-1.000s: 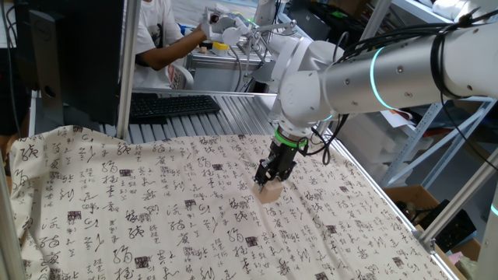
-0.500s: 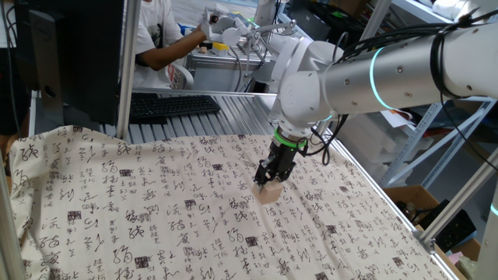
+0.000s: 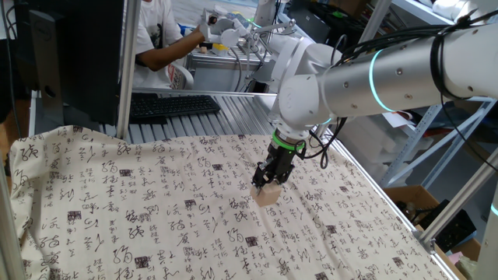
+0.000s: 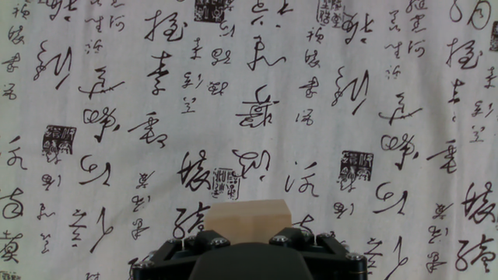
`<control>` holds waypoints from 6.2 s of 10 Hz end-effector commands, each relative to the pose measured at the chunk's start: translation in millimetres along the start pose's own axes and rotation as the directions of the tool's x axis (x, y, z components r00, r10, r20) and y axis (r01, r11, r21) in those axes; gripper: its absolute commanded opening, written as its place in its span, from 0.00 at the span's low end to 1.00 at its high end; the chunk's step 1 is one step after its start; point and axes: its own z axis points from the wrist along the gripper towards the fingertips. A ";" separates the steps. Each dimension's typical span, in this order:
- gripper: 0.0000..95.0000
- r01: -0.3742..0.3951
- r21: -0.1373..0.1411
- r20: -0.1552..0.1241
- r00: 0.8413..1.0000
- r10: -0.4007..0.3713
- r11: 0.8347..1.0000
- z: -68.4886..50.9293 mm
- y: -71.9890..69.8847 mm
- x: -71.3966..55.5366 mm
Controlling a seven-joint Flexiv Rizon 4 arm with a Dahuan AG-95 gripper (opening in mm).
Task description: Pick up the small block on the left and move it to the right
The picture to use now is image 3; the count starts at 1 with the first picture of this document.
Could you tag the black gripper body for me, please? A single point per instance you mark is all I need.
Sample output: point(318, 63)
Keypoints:
point(281, 161)

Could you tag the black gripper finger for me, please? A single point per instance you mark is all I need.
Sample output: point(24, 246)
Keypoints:
point(261, 178)
point(284, 178)

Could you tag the small wooden block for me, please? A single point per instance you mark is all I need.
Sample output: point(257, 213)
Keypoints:
point(266, 196)

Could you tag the silver background robot arm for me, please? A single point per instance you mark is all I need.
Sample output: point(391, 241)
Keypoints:
point(264, 13)

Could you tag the operator bare forearm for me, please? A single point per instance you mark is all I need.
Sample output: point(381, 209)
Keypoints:
point(167, 52)

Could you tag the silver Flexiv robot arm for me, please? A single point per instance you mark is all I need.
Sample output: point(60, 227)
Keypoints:
point(389, 81)

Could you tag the operator hand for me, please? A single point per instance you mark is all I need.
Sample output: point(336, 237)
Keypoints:
point(201, 33)

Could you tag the white foam blocks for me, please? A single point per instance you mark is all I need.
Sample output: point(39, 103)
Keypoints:
point(373, 144)

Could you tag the grey metal table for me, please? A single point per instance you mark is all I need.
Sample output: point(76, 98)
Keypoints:
point(218, 72)

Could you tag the beige calligraphy print tablecloth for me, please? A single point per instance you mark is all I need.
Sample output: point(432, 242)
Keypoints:
point(155, 214)

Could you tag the black keyboard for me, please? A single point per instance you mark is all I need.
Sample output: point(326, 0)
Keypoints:
point(175, 106)

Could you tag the small yellow object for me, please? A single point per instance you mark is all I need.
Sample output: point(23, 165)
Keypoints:
point(220, 49)

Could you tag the brown cardboard box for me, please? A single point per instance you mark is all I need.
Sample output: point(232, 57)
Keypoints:
point(412, 192)

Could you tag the white chair backrest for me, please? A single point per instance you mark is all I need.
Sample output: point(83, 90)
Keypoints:
point(181, 75)

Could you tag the tiny wooden cube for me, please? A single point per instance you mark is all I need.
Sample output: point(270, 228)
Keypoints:
point(203, 50)

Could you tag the white haptic control device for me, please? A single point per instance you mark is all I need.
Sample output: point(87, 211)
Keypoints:
point(227, 31)

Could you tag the black equipment case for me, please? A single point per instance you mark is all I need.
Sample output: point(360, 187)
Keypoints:
point(309, 23)

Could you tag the black plastic crate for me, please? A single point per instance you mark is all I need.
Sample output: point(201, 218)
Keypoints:
point(451, 225)

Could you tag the person in white t-shirt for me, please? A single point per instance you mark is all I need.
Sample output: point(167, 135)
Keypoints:
point(155, 23)

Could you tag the pale green bag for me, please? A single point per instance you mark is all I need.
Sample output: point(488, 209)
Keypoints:
point(467, 270)

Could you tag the black Dell monitor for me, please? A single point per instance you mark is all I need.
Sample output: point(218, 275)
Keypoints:
point(85, 58)

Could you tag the aluminium table edge rail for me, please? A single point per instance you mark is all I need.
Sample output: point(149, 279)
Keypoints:
point(379, 192)

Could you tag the pale blue metal shelf frame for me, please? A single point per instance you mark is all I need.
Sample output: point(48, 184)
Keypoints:
point(420, 140)

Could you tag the aluminium frame post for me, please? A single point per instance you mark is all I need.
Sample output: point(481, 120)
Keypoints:
point(9, 241)
point(128, 70)
point(375, 19)
point(459, 199)

